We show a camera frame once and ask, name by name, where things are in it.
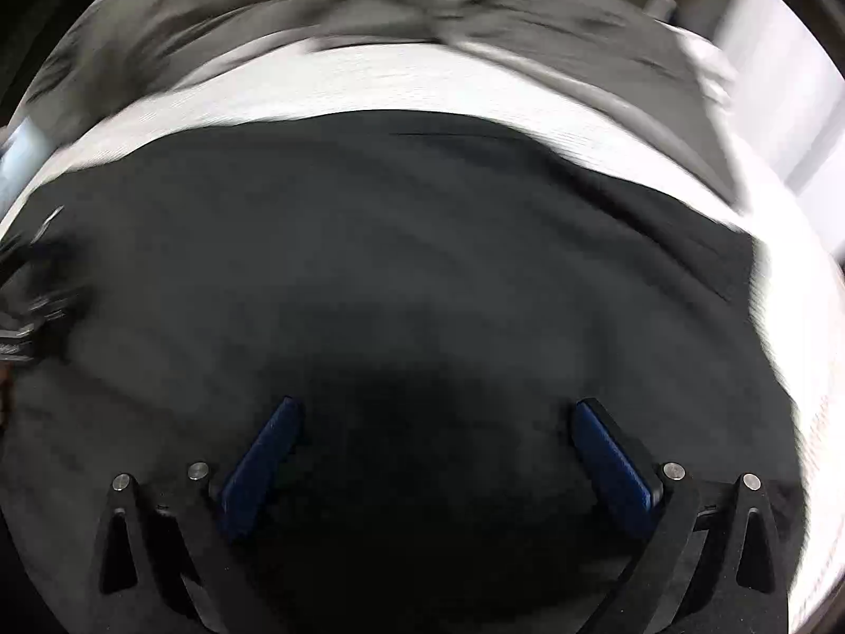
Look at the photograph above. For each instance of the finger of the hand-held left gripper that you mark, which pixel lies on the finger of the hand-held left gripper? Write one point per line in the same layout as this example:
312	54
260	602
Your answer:
32	320

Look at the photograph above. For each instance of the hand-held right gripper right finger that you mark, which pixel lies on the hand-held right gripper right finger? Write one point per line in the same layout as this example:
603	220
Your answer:
614	469

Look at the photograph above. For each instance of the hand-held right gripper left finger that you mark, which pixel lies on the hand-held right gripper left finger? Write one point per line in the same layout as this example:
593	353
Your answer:
259	472

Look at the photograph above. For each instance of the black pants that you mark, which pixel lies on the black pants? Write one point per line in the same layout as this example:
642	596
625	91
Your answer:
409	257

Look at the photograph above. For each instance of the grey duvet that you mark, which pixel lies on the grey duvet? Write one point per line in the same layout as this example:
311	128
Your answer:
198	33

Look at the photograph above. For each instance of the white striped bed mattress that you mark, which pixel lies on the white striped bed mattress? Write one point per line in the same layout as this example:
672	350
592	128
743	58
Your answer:
396	82

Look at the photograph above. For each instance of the white wardrobe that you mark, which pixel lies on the white wardrobe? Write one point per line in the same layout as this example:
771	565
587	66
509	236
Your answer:
782	79

